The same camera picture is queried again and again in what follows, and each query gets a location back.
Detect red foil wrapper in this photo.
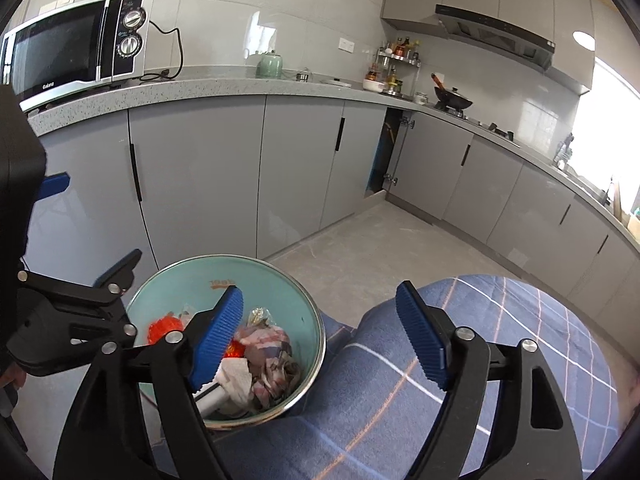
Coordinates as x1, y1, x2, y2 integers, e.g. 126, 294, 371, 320
149, 316, 183, 343

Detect mint green waste bin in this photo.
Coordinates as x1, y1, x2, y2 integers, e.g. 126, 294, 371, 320
125, 255, 327, 431

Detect pink grey plaid bag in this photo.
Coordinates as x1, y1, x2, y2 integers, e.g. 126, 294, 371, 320
234, 324, 301, 406

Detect grey lower cabinets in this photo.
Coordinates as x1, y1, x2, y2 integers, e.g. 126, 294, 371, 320
27, 80, 640, 321

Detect tall blue canister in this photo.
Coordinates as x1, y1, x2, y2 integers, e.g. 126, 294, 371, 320
369, 122, 393, 191

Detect bright window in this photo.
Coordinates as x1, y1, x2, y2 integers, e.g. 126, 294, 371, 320
572, 57, 640, 211

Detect silver black microwave oven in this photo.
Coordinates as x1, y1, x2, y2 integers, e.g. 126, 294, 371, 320
0, 0, 156, 113

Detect black range hood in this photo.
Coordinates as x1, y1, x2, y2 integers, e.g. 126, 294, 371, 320
434, 4, 557, 72

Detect black gas stove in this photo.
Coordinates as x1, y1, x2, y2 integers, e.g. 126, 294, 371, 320
432, 102, 516, 141

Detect knife holder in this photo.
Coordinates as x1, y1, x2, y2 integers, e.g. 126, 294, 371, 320
555, 132, 575, 171

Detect white tissue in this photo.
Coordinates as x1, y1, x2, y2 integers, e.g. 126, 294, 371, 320
217, 360, 256, 406

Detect black wok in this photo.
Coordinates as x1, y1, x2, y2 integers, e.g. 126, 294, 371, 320
431, 73, 474, 111

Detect blue plaid tablecloth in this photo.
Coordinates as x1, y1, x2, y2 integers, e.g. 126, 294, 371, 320
150, 274, 621, 480

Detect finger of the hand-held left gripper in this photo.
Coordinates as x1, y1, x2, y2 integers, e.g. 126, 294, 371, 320
42, 172, 70, 200
7, 248, 143, 377

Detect metal spice rack with bottles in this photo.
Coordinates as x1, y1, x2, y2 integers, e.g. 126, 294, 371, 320
364, 36, 422, 97

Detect person's left hand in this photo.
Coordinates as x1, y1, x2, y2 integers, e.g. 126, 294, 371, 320
1, 365, 27, 391

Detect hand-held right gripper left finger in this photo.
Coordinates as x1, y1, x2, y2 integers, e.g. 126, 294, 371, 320
67, 285, 245, 480

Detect black power cord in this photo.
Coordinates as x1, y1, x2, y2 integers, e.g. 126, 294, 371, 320
139, 20, 185, 82

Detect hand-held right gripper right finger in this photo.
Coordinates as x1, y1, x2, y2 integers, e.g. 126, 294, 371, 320
395, 280, 583, 480

